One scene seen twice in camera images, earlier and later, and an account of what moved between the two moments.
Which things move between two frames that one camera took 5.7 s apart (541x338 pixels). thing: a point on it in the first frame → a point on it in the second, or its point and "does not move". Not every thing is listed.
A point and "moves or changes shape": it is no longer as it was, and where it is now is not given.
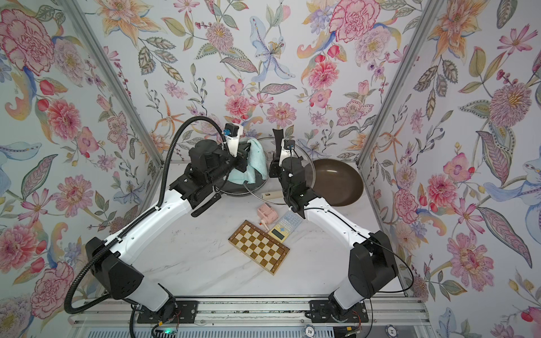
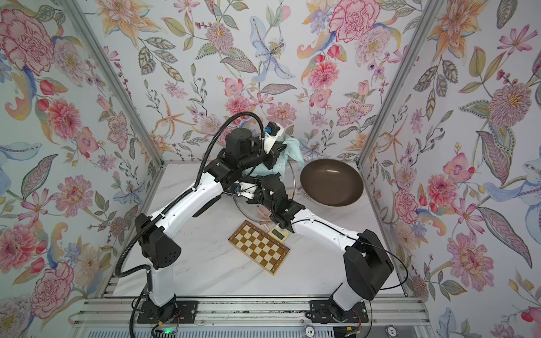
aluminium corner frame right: [426, 9] does not move
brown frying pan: [337, 182] does not move
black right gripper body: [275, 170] → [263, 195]
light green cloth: [257, 166] moves or changes shape
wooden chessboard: [260, 247] does not move
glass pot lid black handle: [275, 167] moves or changes shape
